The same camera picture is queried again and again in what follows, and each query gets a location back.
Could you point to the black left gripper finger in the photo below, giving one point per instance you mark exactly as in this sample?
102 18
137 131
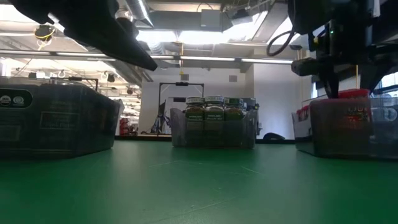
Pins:
127 49

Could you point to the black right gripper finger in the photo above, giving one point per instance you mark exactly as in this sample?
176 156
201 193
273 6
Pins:
330 81
377 73

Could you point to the red-lid patterned paprika tin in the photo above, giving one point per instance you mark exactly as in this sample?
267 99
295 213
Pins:
339 130
303 113

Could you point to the green-lid glass spice jar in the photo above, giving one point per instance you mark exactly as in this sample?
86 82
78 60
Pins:
234 114
214 113
195 113

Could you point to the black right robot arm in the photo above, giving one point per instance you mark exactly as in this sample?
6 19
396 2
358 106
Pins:
388 25

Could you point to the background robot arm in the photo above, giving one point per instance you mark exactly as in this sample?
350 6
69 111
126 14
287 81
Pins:
160 123

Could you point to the smoky clear plastic bin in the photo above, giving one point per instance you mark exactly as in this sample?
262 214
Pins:
385 140
99 137
186 137

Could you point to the long ceiling light strip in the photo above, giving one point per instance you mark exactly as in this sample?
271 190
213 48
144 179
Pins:
202 58

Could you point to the black dome object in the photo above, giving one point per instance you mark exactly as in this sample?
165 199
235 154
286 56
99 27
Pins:
273 137

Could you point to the grey ceiling box unit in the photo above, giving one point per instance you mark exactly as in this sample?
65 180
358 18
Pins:
211 20

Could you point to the green table mat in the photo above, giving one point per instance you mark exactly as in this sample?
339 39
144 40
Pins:
199 186

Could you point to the silver ceiling air duct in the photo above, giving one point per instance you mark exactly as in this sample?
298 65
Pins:
141 12

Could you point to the black gantry frame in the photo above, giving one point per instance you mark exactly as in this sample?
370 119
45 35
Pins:
181 83

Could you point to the grey wall vent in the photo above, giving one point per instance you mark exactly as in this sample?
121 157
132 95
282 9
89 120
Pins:
185 77
232 78

